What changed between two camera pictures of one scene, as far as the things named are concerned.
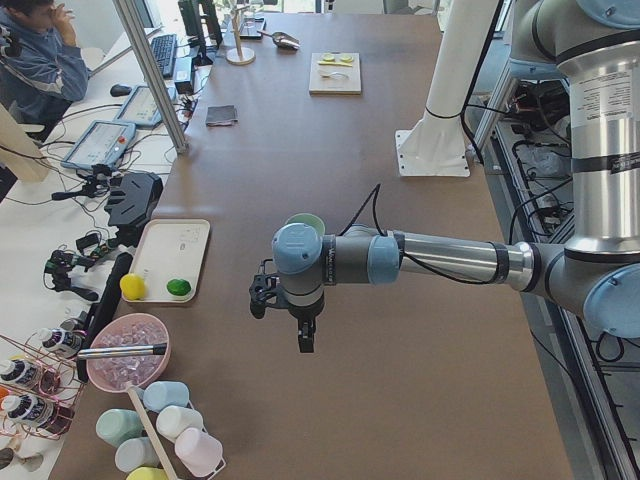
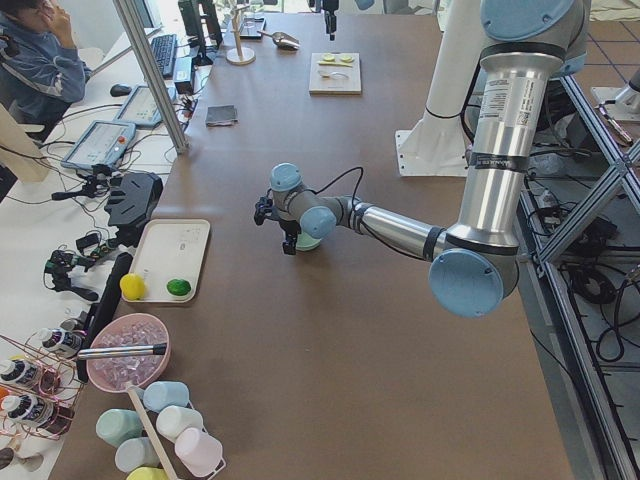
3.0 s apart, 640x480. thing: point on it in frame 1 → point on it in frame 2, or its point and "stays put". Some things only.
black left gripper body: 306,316 → 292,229
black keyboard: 165,47 stays put
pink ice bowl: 134,373 stays put
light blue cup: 161,394 stays put
